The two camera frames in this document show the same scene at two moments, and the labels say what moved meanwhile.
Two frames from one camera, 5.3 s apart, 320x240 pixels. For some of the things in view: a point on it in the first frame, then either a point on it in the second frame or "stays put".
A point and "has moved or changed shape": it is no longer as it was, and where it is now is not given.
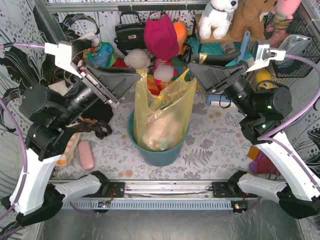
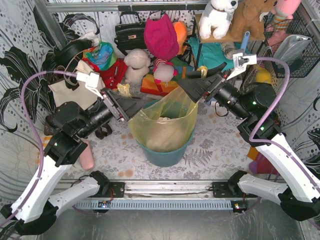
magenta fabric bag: (161, 37) stays put
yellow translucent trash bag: (162, 121) has moved or changed shape
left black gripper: (95, 85) → (113, 105)
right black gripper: (230, 80) → (214, 86)
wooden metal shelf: (213, 39) stays put
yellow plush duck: (263, 74) stays put
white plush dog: (217, 16) stays put
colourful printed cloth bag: (103, 54) stays put
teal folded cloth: (215, 48) stays put
